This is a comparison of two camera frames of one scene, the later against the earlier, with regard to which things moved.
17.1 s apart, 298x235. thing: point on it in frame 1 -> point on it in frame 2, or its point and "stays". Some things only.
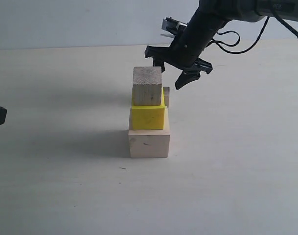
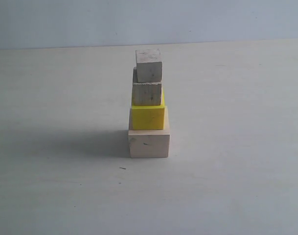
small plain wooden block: x=166 y=95 -> x=149 y=65
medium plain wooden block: x=147 y=85 stays
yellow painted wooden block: x=146 y=117 stays
